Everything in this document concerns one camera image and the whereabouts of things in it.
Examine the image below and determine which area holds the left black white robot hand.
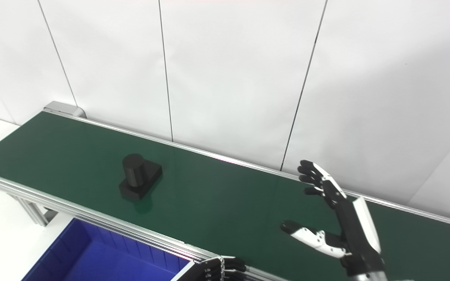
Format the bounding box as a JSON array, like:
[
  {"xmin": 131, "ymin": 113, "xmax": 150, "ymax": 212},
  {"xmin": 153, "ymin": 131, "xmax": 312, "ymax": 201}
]
[{"xmin": 171, "ymin": 256, "xmax": 247, "ymax": 281}]

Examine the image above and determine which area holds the aluminium conveyor leg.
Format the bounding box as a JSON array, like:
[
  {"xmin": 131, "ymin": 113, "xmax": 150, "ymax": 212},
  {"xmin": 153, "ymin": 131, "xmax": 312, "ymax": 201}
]
[{"xmin": 13, "ymin": 194, "xmax": 50, "ymax": 228}]

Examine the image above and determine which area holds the grey conveyor end housing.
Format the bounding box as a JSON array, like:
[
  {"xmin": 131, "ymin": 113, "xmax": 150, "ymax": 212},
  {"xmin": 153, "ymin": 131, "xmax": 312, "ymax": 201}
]
[{"xmin": 43, "ymin": 101, "xmax": 88, "ymax": 119}]

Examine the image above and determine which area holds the black cylinder block part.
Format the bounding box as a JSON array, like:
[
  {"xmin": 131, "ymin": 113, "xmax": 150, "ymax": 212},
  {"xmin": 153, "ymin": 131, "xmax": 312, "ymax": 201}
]
[{"xmin": 119, "ymin": 153, "xmax": 163, "ymax": 202}]

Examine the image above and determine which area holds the green conveyor belt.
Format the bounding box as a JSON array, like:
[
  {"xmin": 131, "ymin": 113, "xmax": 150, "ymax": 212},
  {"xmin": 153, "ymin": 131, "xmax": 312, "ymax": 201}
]
[{"xmin": 0, "ymin": 110, "xmax": 450, "ymax": 281}]

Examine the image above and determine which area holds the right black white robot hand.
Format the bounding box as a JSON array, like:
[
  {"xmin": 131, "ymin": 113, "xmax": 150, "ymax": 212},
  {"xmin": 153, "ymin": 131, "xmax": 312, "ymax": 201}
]
[{"xmin": 280, "ymin": 160, "xmax": 386, "ymax": 278}]

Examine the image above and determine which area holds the blue plastic bin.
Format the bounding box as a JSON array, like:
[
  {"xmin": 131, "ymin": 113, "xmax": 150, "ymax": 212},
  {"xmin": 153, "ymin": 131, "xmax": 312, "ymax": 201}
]
[{"xmin": 22, "ymin": 218, "xmax": 191, "ymax": 281}]

